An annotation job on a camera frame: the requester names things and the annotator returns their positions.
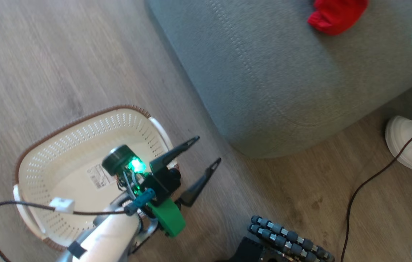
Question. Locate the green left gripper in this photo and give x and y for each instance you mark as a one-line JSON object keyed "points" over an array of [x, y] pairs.
{"points": [[167, 214]]}

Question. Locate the red garment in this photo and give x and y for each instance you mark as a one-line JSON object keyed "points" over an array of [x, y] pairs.
{"points": [[336, 14]]}

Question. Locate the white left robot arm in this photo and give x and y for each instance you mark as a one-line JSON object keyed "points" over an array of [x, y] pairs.
{"points": [[107, 236]]}

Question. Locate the white basket sticker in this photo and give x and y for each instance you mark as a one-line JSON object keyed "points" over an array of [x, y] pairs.
{"points": [[100, 176]]}

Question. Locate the cream perforated laundry basket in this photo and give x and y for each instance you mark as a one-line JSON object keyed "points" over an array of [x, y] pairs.
{"points": [[67, 156]]}

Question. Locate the white sneaker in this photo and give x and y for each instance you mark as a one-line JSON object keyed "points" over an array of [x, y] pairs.
{"points": [[404, 142]]}

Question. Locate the black roller robot wheel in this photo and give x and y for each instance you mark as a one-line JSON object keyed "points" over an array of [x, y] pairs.
{"points": [[286, 240]]}

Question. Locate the grey fabric sofa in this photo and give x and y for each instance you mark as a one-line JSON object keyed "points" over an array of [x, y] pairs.
{"points": [[282, 72]]}

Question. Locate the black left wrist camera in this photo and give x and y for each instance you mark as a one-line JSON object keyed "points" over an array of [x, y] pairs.
{"points": [[120, 162]]}

